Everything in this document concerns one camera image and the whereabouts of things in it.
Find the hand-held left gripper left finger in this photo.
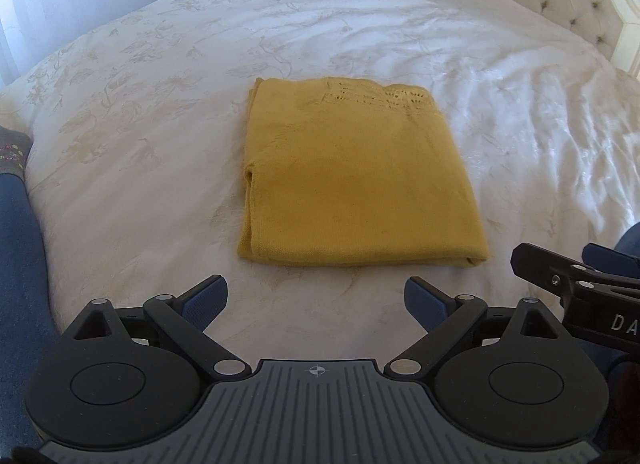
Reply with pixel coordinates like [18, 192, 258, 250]
[59, 274, 252, 379]

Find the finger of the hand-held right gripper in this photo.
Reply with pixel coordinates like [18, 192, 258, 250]
[510, 242, 608, 307]
[581, 243, 640, 281]

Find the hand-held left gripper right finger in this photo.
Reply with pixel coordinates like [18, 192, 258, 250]
[383, 276, 562, 379]

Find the yellow knit sweater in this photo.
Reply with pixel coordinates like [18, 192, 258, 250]
[236, 76, 490, 269]

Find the person's right leg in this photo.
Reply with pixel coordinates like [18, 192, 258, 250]
[613, 223, 640, 259]

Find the person's leg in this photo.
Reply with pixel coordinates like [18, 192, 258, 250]
[0, 171, 63, 452]
[613, 223, 640, 259]

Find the white floral bedspread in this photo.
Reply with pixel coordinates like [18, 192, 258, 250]
[0, 0, 640, 375]

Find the person's left leg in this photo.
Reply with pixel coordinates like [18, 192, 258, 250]
[0, 171, 63, 452]

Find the grey patterned sock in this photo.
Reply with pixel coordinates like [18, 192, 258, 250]
[0, 125, 35, 181]

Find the white sheer curtain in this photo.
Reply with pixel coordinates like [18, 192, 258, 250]
[0, 0, 38, 92]

